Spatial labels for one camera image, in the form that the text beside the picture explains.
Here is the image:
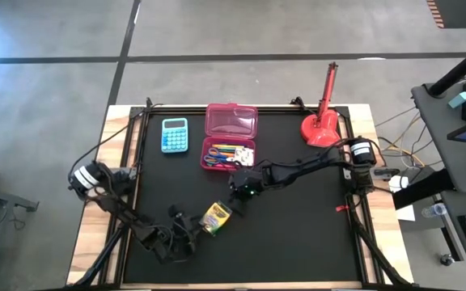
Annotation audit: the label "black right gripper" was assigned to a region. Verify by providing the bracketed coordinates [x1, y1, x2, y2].
[227, 167, 267, 218]

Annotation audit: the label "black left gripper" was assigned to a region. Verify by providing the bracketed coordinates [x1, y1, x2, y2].
[167, 204, 208, 262]

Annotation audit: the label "yellow green crayon box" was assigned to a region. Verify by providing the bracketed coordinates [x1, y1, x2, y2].
[198, 200, 233, 238]

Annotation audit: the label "blue handled scissors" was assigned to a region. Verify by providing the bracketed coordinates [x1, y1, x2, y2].
[202, 146, 239, 167]

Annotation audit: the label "pink plastic pencil case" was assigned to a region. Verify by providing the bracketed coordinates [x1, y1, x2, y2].
[199, 103, 260, 172]

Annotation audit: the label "black table mat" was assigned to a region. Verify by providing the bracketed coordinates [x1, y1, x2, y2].
[122, 108, 362, 285]

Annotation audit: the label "teal calculator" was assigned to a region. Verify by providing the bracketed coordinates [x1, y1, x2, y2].
[160, 117, 190, 154]

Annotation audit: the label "black power strip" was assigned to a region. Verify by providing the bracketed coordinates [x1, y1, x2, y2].
[372, 167, 400, 182]

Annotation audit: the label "small white box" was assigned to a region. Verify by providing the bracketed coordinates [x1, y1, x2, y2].
[388, 174, 409, 194]

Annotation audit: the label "clear water bottle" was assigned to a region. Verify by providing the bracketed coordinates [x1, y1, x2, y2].
[420, 202, 448, 219]

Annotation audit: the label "dark grey side cart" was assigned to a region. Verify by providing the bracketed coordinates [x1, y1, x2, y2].
[409, 78, 466, 194]

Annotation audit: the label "black caster wheel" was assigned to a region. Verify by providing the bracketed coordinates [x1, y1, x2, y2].
[438, 252, 456, 268]

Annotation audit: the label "dark grey keyboard desk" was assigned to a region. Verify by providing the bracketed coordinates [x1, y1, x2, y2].
[438, 189, 466, 291]

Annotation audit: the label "teal rectangular block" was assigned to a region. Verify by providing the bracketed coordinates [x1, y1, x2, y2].
[447, 91, 466, 110]

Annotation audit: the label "black monitor stand pole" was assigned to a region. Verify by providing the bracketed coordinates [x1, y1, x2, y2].
[428, 37, 466, 99]

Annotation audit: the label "black striped-edge floor mat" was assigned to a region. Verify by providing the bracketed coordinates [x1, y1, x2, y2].
[426, 0, 466, 30]

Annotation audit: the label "black metal rig frame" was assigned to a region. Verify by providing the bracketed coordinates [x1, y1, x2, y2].
[65, 96, 416, 291]

